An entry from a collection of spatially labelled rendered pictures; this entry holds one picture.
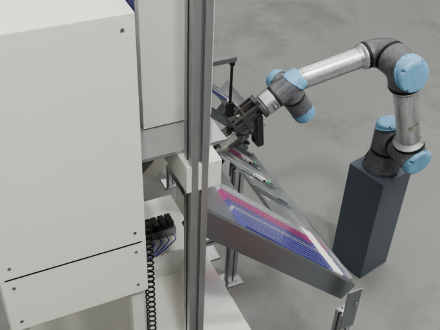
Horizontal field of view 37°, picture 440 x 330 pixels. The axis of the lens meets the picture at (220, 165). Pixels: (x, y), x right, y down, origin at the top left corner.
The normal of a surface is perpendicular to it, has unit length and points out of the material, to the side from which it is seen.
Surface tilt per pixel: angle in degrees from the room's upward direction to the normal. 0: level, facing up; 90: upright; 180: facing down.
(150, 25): 90
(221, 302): 0
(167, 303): 0
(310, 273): 90
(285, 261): 90
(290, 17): 0
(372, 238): 90
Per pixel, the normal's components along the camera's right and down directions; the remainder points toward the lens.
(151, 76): 0.42, 0.58
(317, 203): 0.04, -0.77
